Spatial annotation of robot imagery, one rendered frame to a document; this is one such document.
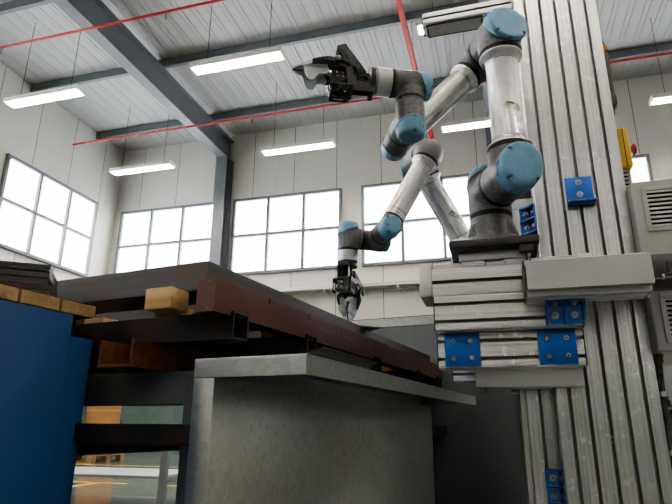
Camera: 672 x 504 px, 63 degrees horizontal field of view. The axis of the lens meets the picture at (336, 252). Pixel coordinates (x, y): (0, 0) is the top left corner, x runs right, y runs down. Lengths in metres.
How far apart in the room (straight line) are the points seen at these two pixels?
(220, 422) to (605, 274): 0.89
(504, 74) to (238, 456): 1.15
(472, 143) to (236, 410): 11.32
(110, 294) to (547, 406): 1.16
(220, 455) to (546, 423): 1.01
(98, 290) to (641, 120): 11.80
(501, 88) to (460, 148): 10.49
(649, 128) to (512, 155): 11.00
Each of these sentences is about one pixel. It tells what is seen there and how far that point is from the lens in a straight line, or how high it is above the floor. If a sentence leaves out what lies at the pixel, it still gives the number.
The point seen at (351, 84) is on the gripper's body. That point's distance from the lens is 1.44.
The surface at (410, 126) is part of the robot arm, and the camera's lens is 1.43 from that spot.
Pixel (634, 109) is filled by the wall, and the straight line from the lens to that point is 12.57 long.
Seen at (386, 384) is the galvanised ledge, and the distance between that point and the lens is 1.15.
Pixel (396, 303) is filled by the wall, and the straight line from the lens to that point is 11.10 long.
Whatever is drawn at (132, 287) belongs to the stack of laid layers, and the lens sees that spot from 1.15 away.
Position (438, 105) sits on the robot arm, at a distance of 1.64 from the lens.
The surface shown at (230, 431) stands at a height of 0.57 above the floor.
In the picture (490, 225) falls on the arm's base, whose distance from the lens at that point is 1.52.
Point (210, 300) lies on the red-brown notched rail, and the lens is 0.99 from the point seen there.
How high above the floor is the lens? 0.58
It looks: 17 degrees up
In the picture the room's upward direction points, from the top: straight up
